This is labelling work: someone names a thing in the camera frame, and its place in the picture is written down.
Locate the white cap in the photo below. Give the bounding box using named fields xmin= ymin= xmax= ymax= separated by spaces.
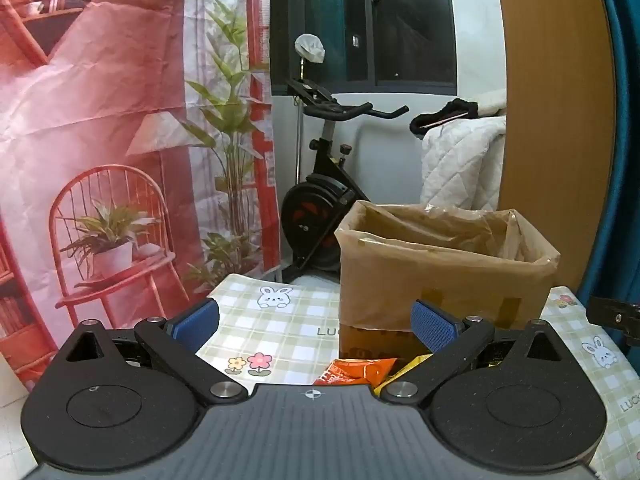
xmin=294 ymin=33 xmax=326 ymax=65

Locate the brown cardboard box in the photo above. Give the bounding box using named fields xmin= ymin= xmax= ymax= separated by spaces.
xmin=334 ymin=200 xmax=561 ymax=361

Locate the white quilted blanket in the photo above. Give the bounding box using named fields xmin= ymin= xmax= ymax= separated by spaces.
xmin=419 ymin=87 xmax=508 ymax=211

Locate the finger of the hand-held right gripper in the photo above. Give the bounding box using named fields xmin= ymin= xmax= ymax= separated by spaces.
xmin=586 ymin=296 xmax=640 ymax=347

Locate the black exercise bike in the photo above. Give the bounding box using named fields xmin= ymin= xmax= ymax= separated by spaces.
xmin=279 ymin=77 xmax=411 ymax=283

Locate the yellow snack pouch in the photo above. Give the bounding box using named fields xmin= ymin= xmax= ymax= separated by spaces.
xmin=372 ymin=353 xmax=435 ymax=395

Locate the black garment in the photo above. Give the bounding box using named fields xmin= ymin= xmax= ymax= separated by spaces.
xmin=409 ymin=100 xmax=481 ymax=137

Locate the green checked tablecloth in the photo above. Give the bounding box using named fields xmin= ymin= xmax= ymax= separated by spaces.
xmin=192 ymin=272 xmax=640 ymax=480

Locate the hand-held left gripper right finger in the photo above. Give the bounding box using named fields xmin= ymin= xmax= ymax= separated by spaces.
xmin=379 ymin=300 xmax=576 ymax=406

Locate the dark window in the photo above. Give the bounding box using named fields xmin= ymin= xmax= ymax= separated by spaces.
xmin=269 ymin=0 xmax=458 ymax=96

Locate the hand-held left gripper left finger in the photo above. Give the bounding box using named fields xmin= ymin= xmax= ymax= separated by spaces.
xmin=52 ymin=298 xmax=249 ymax=406

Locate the printed backdrop cloth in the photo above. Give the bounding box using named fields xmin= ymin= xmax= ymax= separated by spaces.
xmin=0 ymin=0 xmax=281 ymax=396

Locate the wooden chair back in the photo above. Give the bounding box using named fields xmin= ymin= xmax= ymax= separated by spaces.
xmin=492 ymin=0 xmax=616 ymax=291

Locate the orange snack packet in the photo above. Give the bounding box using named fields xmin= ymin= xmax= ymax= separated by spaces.
xmin=314 ymin=357 xmax=399 ymax=389

